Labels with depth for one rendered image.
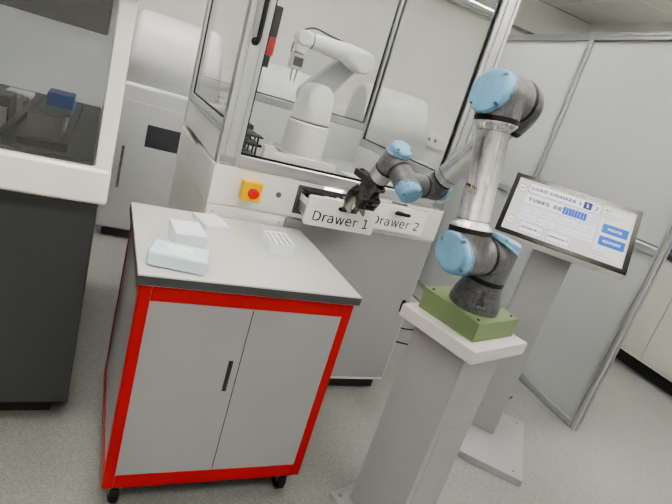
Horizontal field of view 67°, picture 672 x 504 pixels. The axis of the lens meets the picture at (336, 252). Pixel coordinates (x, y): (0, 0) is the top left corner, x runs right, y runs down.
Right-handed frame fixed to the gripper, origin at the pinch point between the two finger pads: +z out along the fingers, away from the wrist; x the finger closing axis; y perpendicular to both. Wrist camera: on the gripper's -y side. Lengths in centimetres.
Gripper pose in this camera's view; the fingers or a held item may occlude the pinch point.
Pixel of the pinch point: (349, 208)
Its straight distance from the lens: 184.3
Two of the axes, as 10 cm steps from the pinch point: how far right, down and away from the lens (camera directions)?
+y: 1.5, 8.4, -5.3
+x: 8.8, 1.3, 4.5
